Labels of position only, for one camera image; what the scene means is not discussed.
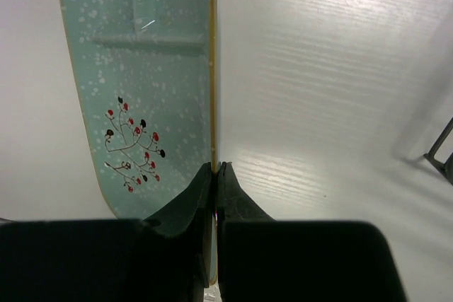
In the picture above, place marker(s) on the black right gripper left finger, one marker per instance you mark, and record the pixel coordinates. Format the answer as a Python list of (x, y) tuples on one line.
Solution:
[(164, 257)]

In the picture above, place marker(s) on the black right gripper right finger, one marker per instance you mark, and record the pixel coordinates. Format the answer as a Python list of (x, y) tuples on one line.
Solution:
[(263, 259)]

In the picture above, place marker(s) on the pale green glass plate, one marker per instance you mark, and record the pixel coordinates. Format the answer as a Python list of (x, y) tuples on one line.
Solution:
[(143, 73)]

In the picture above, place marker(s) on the metal wire dish rack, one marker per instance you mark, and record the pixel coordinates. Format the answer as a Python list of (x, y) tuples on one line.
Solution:
[(439, 154)]

